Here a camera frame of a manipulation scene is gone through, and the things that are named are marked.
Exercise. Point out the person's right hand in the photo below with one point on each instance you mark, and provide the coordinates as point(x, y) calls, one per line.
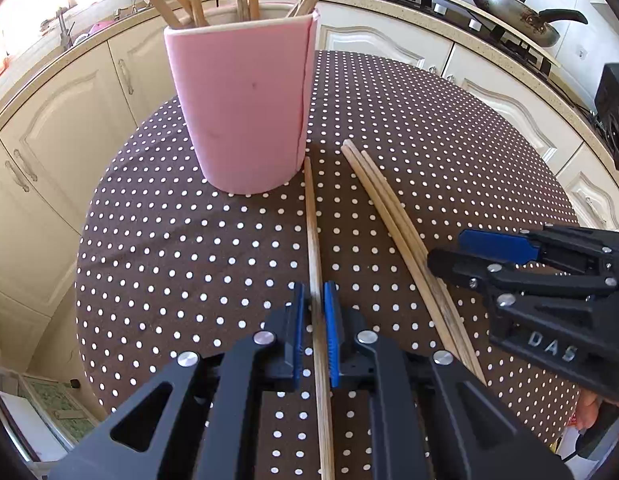
point(588, 410)

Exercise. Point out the brown polka dot tablecloth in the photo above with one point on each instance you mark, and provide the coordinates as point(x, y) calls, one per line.
point(189, 240)

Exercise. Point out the pink cup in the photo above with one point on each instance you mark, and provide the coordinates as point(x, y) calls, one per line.
point(239, 110)

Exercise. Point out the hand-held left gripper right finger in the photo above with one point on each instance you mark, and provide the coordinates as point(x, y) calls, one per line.
point(331, 335)

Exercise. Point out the metal sink faucet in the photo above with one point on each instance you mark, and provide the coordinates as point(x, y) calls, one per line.
point(63, 30)

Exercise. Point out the cream base cabinets under sink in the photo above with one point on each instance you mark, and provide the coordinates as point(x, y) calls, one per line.
point(64, 160)

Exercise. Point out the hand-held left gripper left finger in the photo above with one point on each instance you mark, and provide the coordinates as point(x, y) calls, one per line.
point(299, 330)

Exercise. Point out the cream base cabinets under stove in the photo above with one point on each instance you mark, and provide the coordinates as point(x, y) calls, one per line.
point(494, 105)

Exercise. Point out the black speaker box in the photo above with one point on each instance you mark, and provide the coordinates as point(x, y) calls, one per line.
point(614, 105)

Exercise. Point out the green patterned floor mat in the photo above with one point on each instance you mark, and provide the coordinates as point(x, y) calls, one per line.
point(59, 405)

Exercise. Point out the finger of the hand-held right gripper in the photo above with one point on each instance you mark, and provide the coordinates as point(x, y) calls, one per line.
point(494, 246)
point(454, 265)

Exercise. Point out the steel kitchen sink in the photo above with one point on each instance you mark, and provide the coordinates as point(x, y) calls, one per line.
point(89, 27)

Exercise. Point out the light wooden chopstick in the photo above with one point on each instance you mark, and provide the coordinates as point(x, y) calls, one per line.
point(391, 205)
point(313, 240)
point(377, 205)
point(384, 205)

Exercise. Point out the pink dish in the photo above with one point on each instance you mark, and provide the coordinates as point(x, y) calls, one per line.
point(102, 26)

